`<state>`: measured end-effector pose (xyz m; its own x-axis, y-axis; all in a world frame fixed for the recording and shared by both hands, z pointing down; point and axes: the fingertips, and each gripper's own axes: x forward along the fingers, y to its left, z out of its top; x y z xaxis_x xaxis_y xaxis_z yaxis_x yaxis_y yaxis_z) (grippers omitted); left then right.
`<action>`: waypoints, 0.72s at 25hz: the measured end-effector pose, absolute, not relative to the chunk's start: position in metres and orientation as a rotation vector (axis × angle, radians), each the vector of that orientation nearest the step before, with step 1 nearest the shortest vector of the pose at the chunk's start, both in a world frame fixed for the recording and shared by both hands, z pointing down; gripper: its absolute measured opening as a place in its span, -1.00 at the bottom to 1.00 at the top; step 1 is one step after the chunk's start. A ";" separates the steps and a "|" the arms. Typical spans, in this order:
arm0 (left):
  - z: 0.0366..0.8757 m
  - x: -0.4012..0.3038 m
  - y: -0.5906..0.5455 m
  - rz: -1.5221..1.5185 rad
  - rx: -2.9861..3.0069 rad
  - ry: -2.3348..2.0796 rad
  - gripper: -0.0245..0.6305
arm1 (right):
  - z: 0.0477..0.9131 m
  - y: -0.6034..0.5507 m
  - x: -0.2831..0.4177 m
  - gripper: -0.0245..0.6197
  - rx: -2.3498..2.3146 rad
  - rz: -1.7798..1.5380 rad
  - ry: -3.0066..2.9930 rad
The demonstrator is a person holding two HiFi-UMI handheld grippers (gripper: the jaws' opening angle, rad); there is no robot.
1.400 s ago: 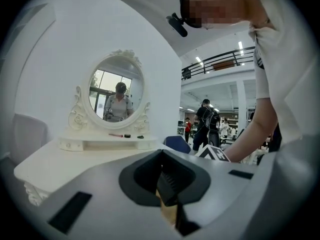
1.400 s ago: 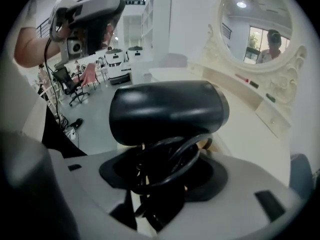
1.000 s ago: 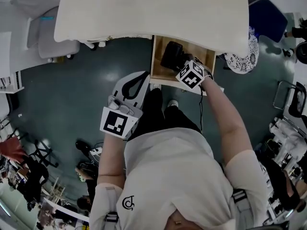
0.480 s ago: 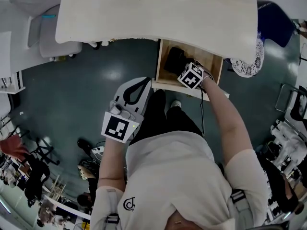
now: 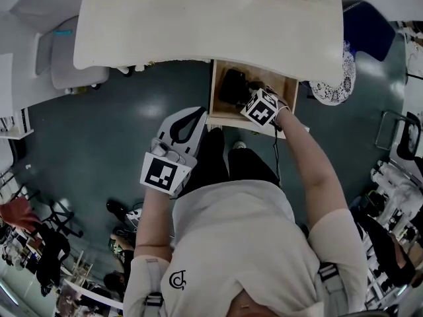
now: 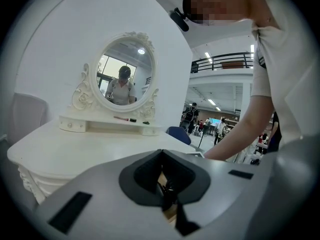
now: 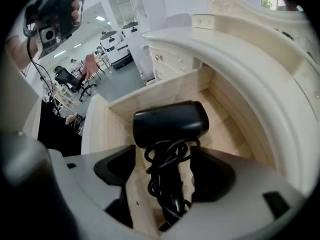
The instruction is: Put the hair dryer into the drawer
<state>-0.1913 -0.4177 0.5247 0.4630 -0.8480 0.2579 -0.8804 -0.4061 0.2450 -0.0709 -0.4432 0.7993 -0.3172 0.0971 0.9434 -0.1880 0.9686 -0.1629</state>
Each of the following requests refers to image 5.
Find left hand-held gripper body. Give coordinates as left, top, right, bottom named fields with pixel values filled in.
left=139, top=136, right=199, bottom=197

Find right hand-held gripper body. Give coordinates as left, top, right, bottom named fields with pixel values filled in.
left=239, top=81, right=292, bottom=129

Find large cream wooden drawer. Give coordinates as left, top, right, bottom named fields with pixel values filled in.
left=206, top=58, right=311, bottom=140

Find black pouch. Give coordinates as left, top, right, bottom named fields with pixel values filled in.
left=219, top=68, right=262, bottom=108

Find person's right forearm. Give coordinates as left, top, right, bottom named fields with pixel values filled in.
left=275, top=108, right=350, bottom=218

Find person's left forearm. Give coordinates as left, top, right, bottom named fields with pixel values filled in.
left=133, top=186, right=176, bottom=261

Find white desk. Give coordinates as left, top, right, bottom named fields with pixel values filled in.
left=73, top=0, right=345, bottom=83

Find person's black trousers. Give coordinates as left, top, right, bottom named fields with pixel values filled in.
left=184, top=127, right=282, bottom=198

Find black glossy object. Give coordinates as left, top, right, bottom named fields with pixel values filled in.
left=106, top=199, right=129, bottom=217

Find person's white shirt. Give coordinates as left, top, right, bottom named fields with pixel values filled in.
left=123, top=179, right=368, bottom=317

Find grey office chair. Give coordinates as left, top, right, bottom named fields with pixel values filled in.
left=34, top=14, right=110, bottom=91

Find black office chair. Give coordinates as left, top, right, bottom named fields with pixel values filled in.
left=35, top=199, right=84, bottom=287

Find dark blue chair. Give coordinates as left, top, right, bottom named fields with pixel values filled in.
left=341, top=0, right=397, bottom=63

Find red cloth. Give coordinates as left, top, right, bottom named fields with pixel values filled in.
left=0, top=195, right=43, bottom=234

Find white shelf unit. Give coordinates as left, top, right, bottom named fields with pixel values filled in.
left=0, top=52, right=34, bottom=141

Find thin black cable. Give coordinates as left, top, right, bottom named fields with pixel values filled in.
left=271, top=126, right=283, bottom=188

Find grey shoulder strap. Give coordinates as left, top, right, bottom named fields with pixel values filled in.
left=317, top=262, right=348, bottom=310
left=143, top=258, right=165, bottom=317

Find metal frame chair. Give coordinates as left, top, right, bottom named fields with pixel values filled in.
left=374, top=108, right=423, bottom=162

